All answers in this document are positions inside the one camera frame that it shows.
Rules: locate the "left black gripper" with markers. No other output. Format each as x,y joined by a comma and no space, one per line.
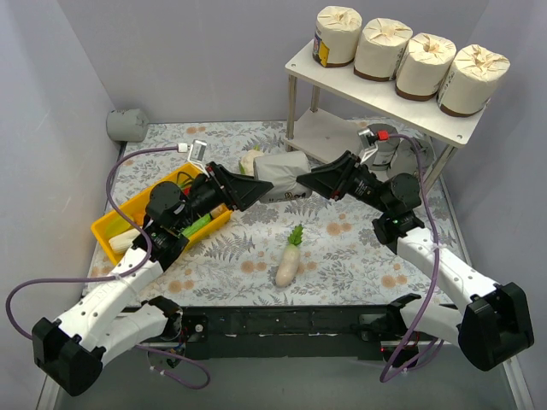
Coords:
220,186

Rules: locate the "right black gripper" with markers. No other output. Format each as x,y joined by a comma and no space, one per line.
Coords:
348,175

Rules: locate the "grey roll with logo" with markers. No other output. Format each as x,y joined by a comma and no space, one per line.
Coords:
282,171

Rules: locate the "white daikon radish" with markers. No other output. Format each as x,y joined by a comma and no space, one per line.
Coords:
290,259

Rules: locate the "cream roll with label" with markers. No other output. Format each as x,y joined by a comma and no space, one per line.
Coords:
380,49

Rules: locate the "cream roll with cartoon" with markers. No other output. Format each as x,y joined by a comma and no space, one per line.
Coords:
423,67

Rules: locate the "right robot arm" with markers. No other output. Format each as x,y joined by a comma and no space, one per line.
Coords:
489,322

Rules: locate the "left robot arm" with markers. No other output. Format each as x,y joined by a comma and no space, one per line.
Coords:
74,348

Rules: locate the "white two-tier shelf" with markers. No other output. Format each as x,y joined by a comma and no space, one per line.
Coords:
325,136

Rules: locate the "white cauliflower with leaves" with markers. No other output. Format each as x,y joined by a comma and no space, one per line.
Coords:
246,163

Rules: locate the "green vegetable in tray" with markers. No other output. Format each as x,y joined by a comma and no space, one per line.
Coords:
196,226

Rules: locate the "yellow plastic tray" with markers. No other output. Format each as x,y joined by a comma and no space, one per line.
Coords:
111,224

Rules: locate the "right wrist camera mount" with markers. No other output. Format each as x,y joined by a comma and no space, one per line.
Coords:
369,142

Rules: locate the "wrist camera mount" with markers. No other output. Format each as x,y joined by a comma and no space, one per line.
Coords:
369,142
195,153

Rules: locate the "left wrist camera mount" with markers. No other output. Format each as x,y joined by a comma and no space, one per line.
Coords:
195,153

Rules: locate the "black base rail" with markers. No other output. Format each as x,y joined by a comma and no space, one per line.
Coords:
275,332

